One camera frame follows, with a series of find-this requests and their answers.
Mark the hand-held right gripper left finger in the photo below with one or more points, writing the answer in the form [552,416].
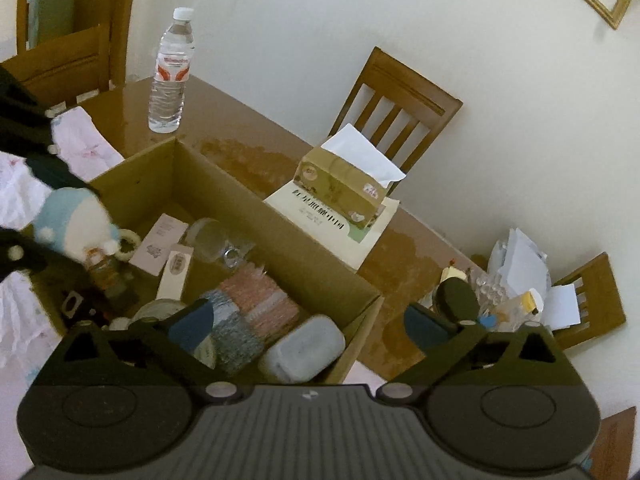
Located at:
[192,325]

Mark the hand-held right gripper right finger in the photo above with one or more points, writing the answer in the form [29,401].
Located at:
[425,330]

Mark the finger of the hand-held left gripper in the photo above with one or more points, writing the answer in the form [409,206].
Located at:
[30,260]
[55,172]

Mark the printed packing tape roll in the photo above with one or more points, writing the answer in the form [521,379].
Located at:
[155,307]

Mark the blue knitted roll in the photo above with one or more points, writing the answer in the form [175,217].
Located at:
[240,345]

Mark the cream labelled carton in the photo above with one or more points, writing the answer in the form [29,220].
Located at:
[172,275]

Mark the blue-hatted plush doll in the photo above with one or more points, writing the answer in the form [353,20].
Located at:
[75,225]

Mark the black and orange toy car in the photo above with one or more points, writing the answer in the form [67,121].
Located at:
[72,305]

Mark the pink knitted roll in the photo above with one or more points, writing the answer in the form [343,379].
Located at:
[265,300]

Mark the clear plastic jar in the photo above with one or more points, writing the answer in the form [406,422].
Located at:
[210,240]

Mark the pink carton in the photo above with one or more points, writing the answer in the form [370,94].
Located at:
[157,245]

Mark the green and white packet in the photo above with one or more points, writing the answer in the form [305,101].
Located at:
[305,347]

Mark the brown cardboard box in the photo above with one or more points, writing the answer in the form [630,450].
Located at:
[310,260]

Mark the wooden desktop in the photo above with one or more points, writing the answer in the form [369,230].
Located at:
[240,125]

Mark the pink floral tablecloth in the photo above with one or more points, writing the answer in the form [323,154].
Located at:
[90,145]

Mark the small dark-lidded glass jar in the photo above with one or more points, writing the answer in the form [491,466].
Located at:
[460,297]

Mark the clear bag of small bottles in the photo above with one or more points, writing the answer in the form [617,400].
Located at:
[500,290]

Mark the cream printed booklet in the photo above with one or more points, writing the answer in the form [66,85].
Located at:
[370,240]

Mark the wooden slatted chair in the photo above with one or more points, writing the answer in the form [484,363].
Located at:
[60,60]
[600,300]
[400,90]

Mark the clear plastic water bottle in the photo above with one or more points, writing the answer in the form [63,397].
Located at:
[167,95]

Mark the white paper sheet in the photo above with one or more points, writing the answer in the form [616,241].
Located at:
[562,305]

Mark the tan tissue box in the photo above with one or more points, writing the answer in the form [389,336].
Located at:
[335,185]

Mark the wooden glass-pane door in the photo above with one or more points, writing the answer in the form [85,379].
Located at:
[120,10]

